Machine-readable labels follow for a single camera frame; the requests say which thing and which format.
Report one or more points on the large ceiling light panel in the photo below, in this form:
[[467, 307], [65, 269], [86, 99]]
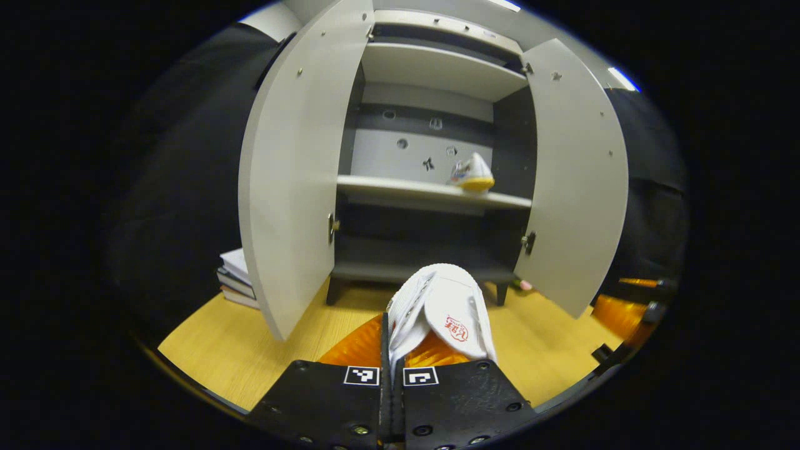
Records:
[[505, 5]]

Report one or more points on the brown cover book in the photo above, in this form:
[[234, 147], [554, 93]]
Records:
[[240, 298]]

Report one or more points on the grey shoe cabinet door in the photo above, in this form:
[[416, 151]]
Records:
[[294, 187], [575, 187]]

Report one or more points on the pink and green plush toy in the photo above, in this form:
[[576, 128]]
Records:
[[526, 285]]

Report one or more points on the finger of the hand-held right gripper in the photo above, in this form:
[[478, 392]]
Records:
[[619, 315], [650, 284]]

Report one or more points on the white shoe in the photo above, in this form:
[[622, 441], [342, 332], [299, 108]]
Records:
[[475, 175], [444, 306]]

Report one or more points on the dark grey book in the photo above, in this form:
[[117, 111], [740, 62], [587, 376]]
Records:
[[234, 284]]

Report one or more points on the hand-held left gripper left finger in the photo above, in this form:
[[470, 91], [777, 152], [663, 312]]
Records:
[[331, 400]]

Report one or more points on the small ceiling light panel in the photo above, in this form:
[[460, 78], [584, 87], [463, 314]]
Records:
[[623, 79]]

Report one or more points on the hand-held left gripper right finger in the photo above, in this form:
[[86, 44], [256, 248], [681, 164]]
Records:
[[462, 400]]

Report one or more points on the white cover book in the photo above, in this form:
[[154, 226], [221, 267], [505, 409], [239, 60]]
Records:
[[236, 265]]

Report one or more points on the black backdrop cloth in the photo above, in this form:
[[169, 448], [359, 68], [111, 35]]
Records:
[[187, 187]]

